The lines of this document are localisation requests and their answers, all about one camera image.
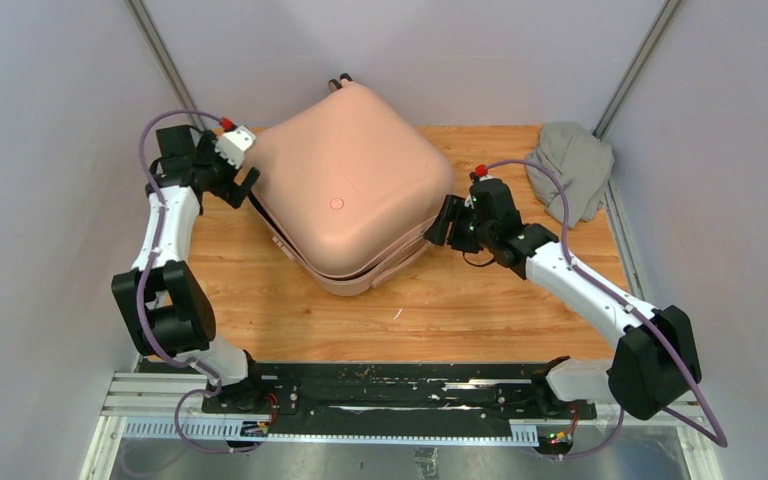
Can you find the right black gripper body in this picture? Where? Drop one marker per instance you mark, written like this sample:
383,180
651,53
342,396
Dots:
467,234

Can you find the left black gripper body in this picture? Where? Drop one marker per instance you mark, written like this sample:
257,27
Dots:
219,174

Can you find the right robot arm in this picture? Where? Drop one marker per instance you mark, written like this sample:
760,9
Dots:
655,360

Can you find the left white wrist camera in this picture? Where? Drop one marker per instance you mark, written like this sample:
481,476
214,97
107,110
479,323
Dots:
233,145

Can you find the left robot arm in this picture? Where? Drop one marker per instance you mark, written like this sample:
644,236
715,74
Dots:
166,311

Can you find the grey crumpled cloth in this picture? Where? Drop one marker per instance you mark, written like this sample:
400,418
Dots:
569,165

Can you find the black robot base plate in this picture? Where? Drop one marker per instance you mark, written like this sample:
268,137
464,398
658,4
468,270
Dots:
425,403

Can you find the pink suitcase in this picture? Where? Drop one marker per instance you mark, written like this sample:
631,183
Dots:
348,188

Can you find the aluminium frame rail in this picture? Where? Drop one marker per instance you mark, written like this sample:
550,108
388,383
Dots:
136,438

